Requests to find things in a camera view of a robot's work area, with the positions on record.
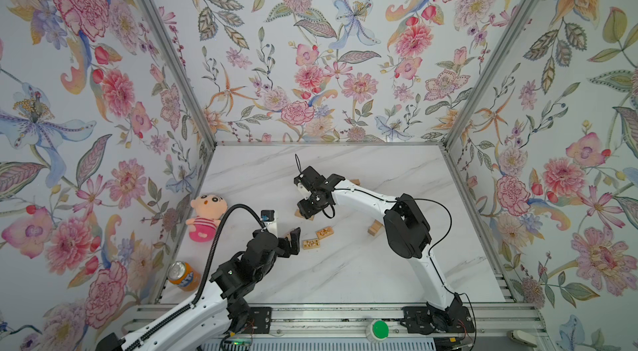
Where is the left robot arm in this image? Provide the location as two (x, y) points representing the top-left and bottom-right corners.
(96, 227), (301, 350)

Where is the orange drink can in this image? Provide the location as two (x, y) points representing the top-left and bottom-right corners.
(167, 261), (201, 292)

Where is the printed wood block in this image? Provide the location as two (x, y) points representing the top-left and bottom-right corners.
(316, 226), (334, 240)
(302, 239), (321, 250)

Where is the wood arch block left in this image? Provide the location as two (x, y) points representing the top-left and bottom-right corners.
(367, 220), (384, 236)

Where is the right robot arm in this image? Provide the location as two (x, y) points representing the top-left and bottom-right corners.
(297, 181), (476, 334)

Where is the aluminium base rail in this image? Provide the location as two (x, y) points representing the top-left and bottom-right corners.
(121, 303), (549, 339)

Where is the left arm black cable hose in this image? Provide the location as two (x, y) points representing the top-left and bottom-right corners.
(121, 203), (265, 351)

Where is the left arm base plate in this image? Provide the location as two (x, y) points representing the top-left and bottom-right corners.
(229, 305), (273, 335)

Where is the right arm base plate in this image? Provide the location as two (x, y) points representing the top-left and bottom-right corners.
(400, 304), (475, 335)

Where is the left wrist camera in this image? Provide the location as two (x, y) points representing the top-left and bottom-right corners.
(260, 210), (278, 236)

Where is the pink plush doll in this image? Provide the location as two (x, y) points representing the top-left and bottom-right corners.
(186, 194), (229, 243)

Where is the printed wood block upper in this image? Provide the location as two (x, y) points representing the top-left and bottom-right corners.
(316, 226), (334, 240)

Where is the printed wood block lower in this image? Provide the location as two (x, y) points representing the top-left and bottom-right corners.
(302, 239), (321, 250)

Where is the green round button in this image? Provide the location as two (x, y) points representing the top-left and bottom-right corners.
(366, 319), (390, 343)

